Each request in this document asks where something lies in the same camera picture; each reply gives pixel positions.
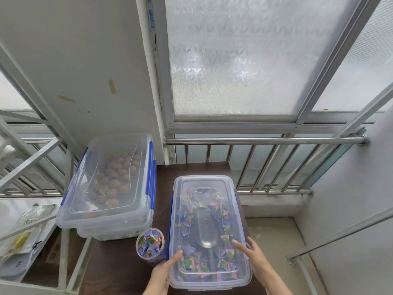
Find clear storage box with fruits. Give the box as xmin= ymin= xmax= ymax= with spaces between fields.
xmin=56 ymin=133 xmax=157 ymax=242

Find large frosted window pane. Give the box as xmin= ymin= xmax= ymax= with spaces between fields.
xmin=165 ymin=0 xmax=366 ymax=116

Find white metal rack frame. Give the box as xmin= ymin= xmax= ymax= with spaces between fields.
xmin=0 ymin=43 xmax=94 ymax=295

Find person's left hand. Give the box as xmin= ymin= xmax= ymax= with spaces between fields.
xmin=147 ymin=251 xmax=184 ymax=295

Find white metal frame bar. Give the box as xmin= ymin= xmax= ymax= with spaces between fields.
xmin=286 ymin=207 xmax=393 ymax=265
xmin=302 ymin=84 xmax=393 ymax=189

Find clear storage box with candies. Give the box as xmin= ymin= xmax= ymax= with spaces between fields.
xmin=167 ymin=176 xmax=253 ymax=290

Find wrapped candies in cup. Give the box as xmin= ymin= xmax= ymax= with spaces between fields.
xmin=138 ymin=230 xmax=164 ymax=259

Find pile of wrapped candies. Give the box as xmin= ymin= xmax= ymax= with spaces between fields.
xmin=176 ymin=187 xmax=239 ymax=281

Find person's right forearm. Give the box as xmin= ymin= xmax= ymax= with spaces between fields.
xmin=265 ymin=272 xmax=297 ymax=295

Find clear plastic scoop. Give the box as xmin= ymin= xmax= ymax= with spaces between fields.
xmin=193 ymin=208 xmax=219 ymax=262

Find clear plastic bag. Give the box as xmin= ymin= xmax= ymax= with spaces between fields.
xmin=14 ymin=203 xmax=58 ymax=237

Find person's right hand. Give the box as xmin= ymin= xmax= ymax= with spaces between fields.
xmin=232 ymin=236 xmax=278 ymax=287

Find yellow packet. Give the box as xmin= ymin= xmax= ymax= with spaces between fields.
xmin=0 ymin=233 xmax=35 ymax=262

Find black and white bag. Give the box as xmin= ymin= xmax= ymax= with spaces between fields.
xmin=0 ymin=243 xmax=44 ymax=282

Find clear plastic cup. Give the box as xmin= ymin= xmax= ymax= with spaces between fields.
xmin=136 ymin=228 xmax=166 ymax=268

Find white window frame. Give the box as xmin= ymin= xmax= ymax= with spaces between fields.
xmin=135 ymin=0 xmax=393 ymax=135

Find pile of brown round fruits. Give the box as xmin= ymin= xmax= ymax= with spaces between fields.
xmin=84 ymin=151 xmax=142 ymax=220

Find steel balcony railing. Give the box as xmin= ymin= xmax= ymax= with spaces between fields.
xmin=163 ymin=134 xmax=368 ymax=195

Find blue printed tape strip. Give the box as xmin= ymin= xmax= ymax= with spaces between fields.
xmin=146 ymin=0 xmax=155 ymax=29

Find narrow frosted window pane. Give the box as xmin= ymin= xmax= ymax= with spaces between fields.
xmin=311 ymin=0 xmax=393 ymax=113

